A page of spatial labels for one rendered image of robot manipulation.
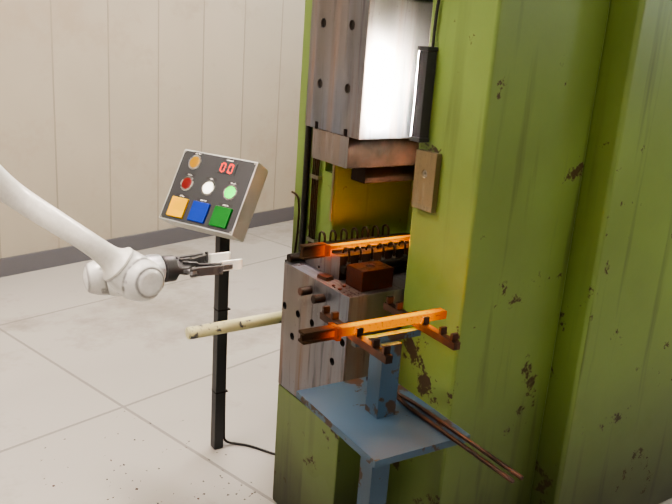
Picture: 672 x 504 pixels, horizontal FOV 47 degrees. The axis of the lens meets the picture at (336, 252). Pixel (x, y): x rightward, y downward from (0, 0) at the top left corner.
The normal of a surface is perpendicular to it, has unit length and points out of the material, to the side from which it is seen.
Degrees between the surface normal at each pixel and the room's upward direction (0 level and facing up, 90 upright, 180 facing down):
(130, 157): 90
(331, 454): 90
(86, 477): 0
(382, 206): 90
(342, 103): 90
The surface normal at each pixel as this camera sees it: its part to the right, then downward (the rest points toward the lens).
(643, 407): 0.56, 0.27
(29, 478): 0.07, -0.96
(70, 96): 0.75, 0.24
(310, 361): -0.83, 0.11
